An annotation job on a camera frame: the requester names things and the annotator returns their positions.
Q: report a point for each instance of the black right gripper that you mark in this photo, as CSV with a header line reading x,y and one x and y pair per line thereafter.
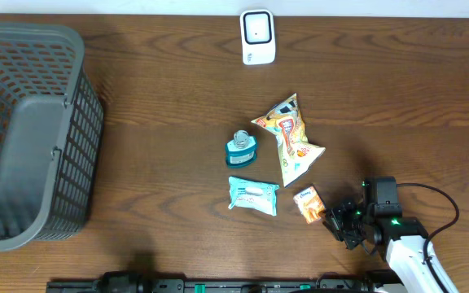
x,y
332,216

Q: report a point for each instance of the orange tissue pack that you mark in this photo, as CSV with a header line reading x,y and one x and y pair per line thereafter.
x,y
310,204

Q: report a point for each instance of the yellow snack bag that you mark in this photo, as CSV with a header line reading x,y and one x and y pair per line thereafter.
x,y
295,153

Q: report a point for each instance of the teal wet wipes pack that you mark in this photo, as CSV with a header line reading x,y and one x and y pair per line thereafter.
x,y
256,195

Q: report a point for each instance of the teal mouthwash bottle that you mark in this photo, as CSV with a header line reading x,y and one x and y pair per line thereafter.
x,y
241,150

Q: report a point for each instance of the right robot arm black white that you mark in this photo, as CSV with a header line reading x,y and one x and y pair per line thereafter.
x,y
402,242

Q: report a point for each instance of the white barcode scanner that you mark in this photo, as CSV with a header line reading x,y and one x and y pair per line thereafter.
x,y
257,37

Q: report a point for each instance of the dark grey plastic basket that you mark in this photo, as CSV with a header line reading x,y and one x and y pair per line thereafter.
x,y
51,124

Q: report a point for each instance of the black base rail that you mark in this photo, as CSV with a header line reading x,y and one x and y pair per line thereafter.
x,y
130,282

